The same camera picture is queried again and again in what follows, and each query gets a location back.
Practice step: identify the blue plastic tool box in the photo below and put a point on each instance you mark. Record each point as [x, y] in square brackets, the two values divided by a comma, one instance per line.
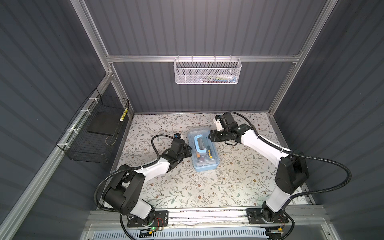
[198, 140]

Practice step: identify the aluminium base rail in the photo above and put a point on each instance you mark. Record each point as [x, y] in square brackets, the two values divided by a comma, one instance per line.
[311, 223]

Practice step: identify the black pad in basket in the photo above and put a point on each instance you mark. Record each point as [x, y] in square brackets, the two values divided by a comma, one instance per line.
[107, 124]

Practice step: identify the yellow black screwdriver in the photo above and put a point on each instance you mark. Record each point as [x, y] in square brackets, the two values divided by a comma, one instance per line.
[209, 152]

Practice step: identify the yellow marker in basket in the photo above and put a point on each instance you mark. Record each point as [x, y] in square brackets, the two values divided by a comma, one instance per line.
[123, 115]

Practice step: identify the white wire mesh basket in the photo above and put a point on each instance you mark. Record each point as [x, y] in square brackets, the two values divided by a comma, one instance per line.
[209, 71]

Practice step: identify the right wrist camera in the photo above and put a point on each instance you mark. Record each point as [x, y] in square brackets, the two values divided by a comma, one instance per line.
[218, 123]

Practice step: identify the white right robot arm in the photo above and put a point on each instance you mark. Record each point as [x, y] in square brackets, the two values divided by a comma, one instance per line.
[292, 171]

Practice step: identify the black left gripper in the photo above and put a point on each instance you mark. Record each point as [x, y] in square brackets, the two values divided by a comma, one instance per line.
[188, 151]

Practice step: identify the black wire basket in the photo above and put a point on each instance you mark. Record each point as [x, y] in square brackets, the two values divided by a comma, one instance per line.
[79, 145]

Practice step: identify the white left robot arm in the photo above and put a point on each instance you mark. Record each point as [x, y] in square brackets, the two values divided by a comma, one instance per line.
[120, 191]

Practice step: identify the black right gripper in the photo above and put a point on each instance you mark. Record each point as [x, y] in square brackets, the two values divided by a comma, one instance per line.
[213, 136]

